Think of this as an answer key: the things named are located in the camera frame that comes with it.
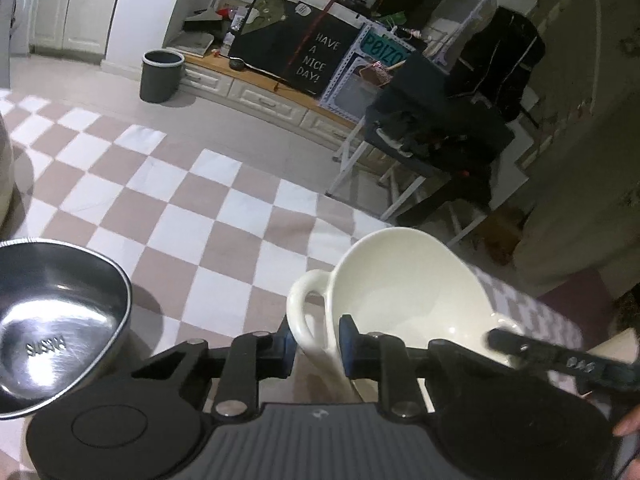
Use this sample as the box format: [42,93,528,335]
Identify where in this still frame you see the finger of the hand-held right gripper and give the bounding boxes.
[487,328,640,397]

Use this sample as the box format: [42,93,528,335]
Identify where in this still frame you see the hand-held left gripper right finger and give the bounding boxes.
[340,315,506,420]

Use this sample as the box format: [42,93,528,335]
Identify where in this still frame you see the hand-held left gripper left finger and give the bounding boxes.
[131,316,297,420]

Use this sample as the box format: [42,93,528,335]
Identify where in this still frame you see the cream handled ceramic bowl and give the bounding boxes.
[286,226,518,403]

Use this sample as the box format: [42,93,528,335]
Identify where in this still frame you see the round steel bowl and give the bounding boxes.
[0,239,134,420]

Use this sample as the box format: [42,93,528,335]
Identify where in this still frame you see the person's right hand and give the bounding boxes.
[614,404,640,437]

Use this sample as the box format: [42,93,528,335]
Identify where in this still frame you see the cardboard box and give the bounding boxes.
[477,206,530,265]

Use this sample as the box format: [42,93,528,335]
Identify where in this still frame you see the beige curtain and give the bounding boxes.
[515,85,640,291]

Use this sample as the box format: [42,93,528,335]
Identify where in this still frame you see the checkered tablecloth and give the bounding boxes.
[0,87,586,480]

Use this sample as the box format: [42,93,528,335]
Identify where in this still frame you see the black bag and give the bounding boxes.
[435,100,517,211]

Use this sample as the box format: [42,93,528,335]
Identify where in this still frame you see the white-framed chair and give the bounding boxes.
[325,52,517,243]

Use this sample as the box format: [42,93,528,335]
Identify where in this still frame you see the low white drawer cabinet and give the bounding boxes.
[179,52,396,173]

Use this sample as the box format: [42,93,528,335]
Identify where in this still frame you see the white perforated storage box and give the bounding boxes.
[320,22,418,125]

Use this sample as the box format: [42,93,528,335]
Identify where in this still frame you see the black sign board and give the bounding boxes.
[227,0,365,100]

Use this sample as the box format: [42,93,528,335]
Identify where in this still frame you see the black jacket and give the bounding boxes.
[459,6,547,123]

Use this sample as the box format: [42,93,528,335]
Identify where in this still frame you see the dark grey trash bin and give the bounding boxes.
[140,50,186,104]

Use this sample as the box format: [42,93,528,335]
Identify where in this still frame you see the white kitchen cabinet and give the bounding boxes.
[29,0,132,58]

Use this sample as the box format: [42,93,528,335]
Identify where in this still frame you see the white washing machine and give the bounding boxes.
[6,0,35,57]

